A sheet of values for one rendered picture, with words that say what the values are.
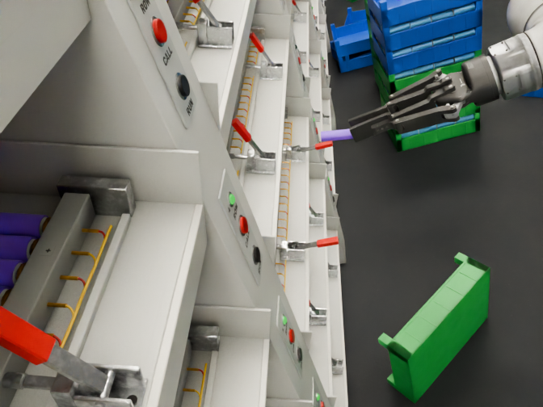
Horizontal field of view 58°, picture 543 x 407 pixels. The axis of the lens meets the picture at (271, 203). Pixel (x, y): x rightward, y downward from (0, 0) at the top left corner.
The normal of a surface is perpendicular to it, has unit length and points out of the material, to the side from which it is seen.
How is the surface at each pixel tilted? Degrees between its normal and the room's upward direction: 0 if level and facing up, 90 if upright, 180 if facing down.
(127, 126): 90
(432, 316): 0
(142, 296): 17
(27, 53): 107
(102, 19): 90
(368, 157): 0
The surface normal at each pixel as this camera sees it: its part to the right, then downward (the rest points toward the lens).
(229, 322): -0.06, 0.69
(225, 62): 0.03, -0.73
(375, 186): -0.26, -0.72
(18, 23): 1.00, 0.06
